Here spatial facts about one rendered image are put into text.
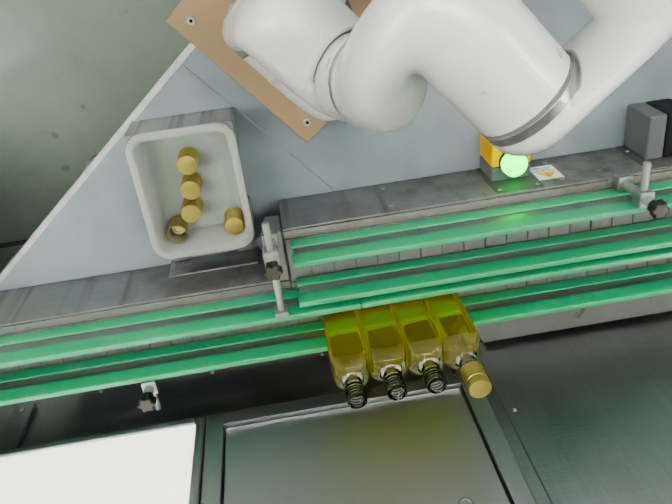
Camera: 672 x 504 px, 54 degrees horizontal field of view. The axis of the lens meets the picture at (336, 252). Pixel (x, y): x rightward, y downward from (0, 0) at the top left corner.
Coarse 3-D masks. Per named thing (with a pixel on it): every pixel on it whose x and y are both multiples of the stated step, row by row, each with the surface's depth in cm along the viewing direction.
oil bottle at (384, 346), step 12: (360, 312) 109; (372, 312) 108; (384, 312) 108; (360, 324) 108; (372, 324) 105; (384, 324) 105; (396, 324) 105; (372, 336) 102; (384, 336) 102; (396, 336) 102; (372, 348) 100; (384, 348) 99; (396, 348) 99; (372, 360) 99; (384, 360) 98; (396, 360) 98; (372, 372) 100
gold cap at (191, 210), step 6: (198, 198) 116; (186, 204) 113; (192, 204) 113; (198, 204) 114; (186, 210) 113; (192, 210) 113; (198, 210) 113; (186, 216) 113; (192, 216) 113; (198, 216) 113; (192, 222) 114
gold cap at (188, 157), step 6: (180, 150) 112; (186, 150) 110; (192, 150) 111; (180, 156) 109; (186, 156) 108; (192, 156) 109; (198, 156) 112; (180, 162) 108; (186, 162) 109; (192, 162) 109; (180, 168) 109; (186, 168) 109; (192, 168) 109; (186, 174) 110
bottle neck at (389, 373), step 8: (384, 368) 98; (392, 368) 97; (384, 376) 97; (392, 376) 96; (400, 376) 96; (384, 384) 97; (392, 384) 95; (400, 384) 94; (392, 392) 96; (400, 392) 96
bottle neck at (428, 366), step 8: (424, 360) 98; (432, 360) 98; (424, 368) 97; (432, 368) 96; (440, 368) 97; (424, 376) 96; (432, 376) 95; (440, 376) 95; (432, 384) 97; (440, 384) 96; (432, 392) 95; (440, 392) 96
